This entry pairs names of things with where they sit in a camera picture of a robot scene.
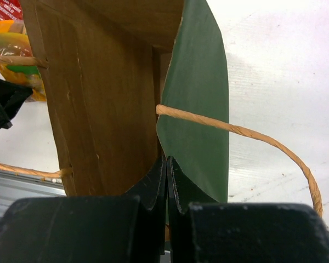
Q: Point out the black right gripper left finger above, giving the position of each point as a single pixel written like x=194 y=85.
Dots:
x=125 y=228

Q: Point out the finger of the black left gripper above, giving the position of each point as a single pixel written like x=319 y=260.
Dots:
x=12 y=97

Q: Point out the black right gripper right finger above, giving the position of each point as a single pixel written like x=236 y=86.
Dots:
x=203 y=230

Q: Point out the yellow mango candy bag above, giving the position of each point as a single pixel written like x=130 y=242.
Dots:
x=14 y=41

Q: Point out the red Doritos chip bag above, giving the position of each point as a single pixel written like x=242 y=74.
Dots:
x=10 y=10

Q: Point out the green paper bag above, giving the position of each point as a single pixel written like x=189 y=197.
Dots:
x=127 y=81

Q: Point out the aluminium table edge rail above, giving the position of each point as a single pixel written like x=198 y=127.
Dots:
x=13 y=187

